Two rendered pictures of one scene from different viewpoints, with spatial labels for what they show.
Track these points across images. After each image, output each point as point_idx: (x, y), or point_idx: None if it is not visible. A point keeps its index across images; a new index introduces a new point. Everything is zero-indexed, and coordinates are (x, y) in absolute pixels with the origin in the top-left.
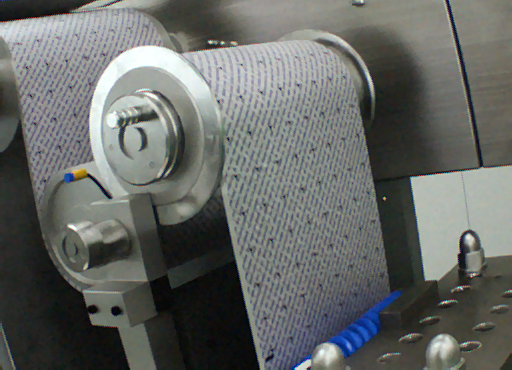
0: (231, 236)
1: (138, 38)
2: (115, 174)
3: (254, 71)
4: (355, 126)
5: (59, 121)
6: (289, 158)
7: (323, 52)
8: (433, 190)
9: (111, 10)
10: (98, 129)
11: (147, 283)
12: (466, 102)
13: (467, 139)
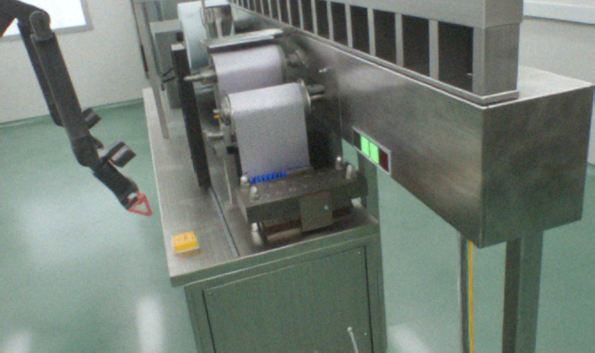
0: (237, 143)
1: (269, 63)
2: None
3: (256, 103)
4: (299, 116)
5: (234, 90)
6: (263, 126)
7: (295, 92)
8: None
9: (266, 48)
10: None
11: (225, 147)
12: (340, 116)
13: (340, 127)
